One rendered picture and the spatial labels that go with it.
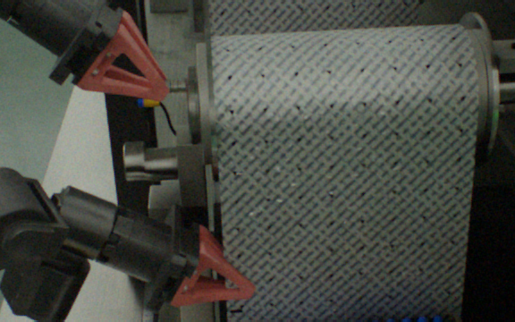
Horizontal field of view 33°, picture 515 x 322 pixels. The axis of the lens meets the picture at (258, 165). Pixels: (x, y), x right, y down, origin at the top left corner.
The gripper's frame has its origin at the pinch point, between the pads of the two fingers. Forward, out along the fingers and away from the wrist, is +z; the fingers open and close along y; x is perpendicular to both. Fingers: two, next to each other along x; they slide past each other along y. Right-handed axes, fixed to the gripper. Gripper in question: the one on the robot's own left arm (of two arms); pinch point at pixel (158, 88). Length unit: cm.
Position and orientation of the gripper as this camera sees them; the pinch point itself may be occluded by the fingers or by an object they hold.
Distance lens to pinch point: 82.7
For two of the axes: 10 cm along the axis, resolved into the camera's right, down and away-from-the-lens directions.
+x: 6.2, -7.0, -3.5
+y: 0.3, 4.7, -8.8
